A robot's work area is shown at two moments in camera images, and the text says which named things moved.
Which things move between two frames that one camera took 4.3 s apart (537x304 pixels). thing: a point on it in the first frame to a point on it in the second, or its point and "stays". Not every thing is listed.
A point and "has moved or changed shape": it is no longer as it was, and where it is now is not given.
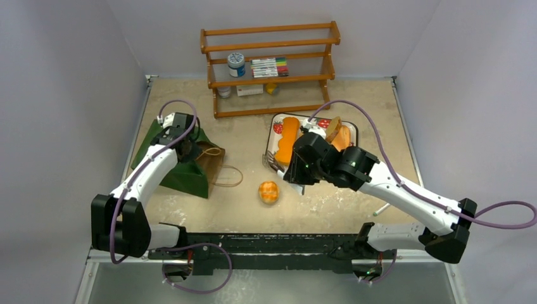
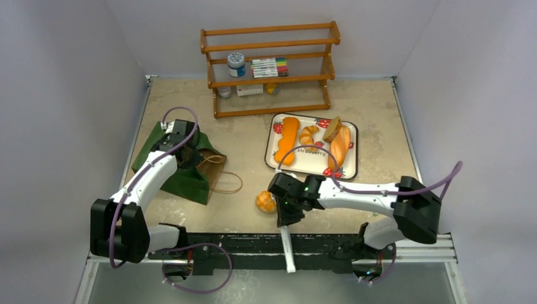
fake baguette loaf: x=343 y=138 stays
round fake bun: x=268 y=192 has moved or changed shape
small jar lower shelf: x=224 y=92 stays
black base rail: x=341 y=253 stays
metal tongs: x=268 y=159 to x=287 y=249
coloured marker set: x=271 y=67 stays
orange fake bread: x=287 y=140 stays
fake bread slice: x=333 y=127 stays
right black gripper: x=296 y=168 to x=287 y=212
